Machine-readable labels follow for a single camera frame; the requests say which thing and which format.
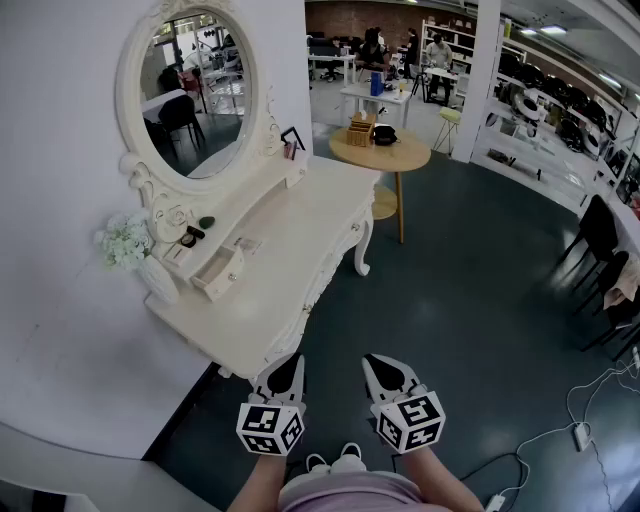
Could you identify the person's right forearm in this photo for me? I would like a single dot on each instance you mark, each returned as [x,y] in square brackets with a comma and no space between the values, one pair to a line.
[440,485]

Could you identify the dark green makeup sponge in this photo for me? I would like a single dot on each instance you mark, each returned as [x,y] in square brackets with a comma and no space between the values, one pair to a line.
[206,222]

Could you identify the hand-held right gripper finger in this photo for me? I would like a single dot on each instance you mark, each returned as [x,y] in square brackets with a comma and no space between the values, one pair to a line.
[379,385]
[402,377]

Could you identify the person's left forearm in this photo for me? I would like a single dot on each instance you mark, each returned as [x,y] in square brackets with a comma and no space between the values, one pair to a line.
[260,482]

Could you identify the person's left white shoe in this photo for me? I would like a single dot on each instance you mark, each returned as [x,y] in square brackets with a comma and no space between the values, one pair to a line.
[317,464]

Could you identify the small black bag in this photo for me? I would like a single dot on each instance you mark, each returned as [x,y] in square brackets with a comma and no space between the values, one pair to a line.
[385,136]

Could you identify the beige cloth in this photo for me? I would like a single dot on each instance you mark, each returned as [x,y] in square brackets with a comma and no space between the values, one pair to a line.
[625,287]

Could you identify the round eyeshadow compact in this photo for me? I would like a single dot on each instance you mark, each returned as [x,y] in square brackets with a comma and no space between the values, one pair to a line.
[188,240]

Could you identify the white back shelf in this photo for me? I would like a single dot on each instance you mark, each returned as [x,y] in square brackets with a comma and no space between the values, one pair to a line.
[452,40]

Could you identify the light green stool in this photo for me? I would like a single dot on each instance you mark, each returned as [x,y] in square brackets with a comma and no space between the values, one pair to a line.
[448,115]

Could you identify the person's pink shirt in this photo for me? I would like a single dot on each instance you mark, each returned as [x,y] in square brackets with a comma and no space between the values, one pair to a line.
[350,492]

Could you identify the small white drawer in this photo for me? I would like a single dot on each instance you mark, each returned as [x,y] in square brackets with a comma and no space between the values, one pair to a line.
[226,281]

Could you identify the white rectangular table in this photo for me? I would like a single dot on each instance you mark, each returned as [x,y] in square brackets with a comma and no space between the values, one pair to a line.
[365,94]

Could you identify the round wooden side table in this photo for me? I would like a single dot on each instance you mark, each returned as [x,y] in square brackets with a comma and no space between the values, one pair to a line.
[395,152]

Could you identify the wooden tissue box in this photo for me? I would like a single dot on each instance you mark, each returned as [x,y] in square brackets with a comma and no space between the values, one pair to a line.
[361,131]

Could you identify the oval mirror with white frame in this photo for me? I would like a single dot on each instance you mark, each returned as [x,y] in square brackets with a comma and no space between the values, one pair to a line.
[131,90]

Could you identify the white dressing table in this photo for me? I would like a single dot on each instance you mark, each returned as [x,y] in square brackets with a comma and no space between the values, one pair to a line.
[300,240]

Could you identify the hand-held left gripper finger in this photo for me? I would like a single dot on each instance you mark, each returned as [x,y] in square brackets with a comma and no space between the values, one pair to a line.
[275,380]
[299,385]

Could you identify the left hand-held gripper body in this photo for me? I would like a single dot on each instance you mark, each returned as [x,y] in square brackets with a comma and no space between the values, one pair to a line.
[270,430]

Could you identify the thin black frame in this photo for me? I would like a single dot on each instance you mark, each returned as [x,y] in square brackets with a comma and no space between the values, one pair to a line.
[300,139]

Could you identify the black cosmetic tube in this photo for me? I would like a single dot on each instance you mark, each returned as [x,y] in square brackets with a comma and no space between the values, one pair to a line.
[196,232]

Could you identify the white ribbed vase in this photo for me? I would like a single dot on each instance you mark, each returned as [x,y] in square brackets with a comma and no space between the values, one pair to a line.
[159,281]

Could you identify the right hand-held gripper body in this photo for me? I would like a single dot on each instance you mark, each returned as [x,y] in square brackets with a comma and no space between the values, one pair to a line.
[412,425]

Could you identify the white power adapter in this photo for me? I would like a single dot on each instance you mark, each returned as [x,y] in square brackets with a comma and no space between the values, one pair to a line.
[582,436]

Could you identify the black chair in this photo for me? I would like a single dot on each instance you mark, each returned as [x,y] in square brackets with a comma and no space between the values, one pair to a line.
[600,230]
[617,272]

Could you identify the white flower bouquet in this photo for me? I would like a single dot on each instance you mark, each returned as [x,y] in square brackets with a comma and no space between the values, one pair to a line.
[122,242]

